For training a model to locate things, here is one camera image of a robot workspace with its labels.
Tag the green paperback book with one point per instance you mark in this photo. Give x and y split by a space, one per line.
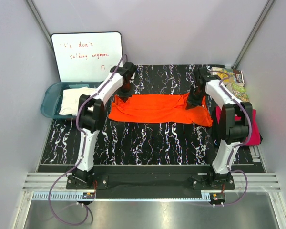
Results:
239 92

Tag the orange t shirt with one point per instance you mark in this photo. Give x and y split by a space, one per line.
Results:
159 108

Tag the white whiteboard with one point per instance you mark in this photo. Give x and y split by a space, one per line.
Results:
86 57

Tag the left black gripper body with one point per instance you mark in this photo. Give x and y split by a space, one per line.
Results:
124 91

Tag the connector box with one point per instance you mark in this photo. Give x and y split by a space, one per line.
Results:
217 199
88 195

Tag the yellow paperback book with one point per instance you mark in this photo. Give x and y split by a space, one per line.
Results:
235 76

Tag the white cable duct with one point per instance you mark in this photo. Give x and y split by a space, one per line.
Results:
59 196

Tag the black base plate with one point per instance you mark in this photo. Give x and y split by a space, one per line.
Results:
152 182

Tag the magenta folded t shirt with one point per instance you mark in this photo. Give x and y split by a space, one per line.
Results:
218 111

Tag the teal plastic bin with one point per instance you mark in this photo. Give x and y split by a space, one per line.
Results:
52 101

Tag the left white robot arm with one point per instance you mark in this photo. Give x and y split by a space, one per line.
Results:
91 117

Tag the left connector box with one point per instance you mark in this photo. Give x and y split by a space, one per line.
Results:
88 195

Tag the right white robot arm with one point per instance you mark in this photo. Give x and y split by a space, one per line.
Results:
235 124

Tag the white t shirt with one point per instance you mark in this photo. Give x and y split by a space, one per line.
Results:
70 99

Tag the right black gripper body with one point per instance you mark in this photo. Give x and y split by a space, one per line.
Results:
195 97

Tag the right connector box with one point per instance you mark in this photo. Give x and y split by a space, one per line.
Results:
217 199

